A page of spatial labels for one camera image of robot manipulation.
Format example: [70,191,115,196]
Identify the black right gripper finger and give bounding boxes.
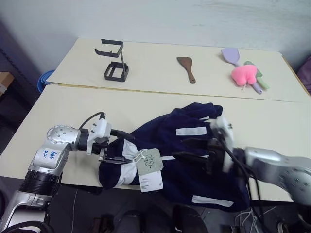
[173,151,210,160]
[180,137,214,147]

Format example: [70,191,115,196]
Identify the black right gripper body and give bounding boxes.
[205,137,232,175]

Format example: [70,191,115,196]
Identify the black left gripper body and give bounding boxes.
[92,130,120,163]

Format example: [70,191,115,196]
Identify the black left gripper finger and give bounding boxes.
[113,130,136,141]
[104,156,133,166]

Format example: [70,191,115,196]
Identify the navy jacket with white patches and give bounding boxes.
[97,102,251,214]

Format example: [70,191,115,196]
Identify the grey-green hang tag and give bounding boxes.
[135,148,164,176]

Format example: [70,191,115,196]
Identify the white hang tag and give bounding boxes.
[139,170,164,193]

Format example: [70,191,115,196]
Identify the dark rounded shape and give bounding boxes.
[116,209,147,233]

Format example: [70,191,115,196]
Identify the black metal stand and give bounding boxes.
[94,38,130,83]

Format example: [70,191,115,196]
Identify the brown wooden spatula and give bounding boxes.
[176,56,197,84]

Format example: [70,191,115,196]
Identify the pink plush toy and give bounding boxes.
[231,64,259,87]

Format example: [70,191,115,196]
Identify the green silicone spatula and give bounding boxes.
[243,61,271,91]

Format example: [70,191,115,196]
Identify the blue round container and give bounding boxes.
[37,69,56,93]

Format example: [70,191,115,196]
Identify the purple silicone spatula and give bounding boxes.
[220,47,264,96]

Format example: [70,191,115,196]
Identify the brown cardboard box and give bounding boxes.
[0,71,15,94]

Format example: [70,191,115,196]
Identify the purple bag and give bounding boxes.
[296,56,311,96]

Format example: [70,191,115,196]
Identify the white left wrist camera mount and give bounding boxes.
[86,118,113,155]

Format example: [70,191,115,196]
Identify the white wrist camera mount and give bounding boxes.
[209,115,234,151]
[86,118,113,155]

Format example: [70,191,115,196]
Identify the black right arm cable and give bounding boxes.
[218,137,263,202]

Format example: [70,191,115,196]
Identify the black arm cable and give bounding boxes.
[218,137,263,202]
[79,111,108,131]

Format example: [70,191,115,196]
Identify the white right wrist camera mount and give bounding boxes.
[209,115,234,151]

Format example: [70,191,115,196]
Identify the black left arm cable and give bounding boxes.
[79,111,108,131]

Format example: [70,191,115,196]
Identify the white cable bundle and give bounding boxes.
[234,208,259,233]

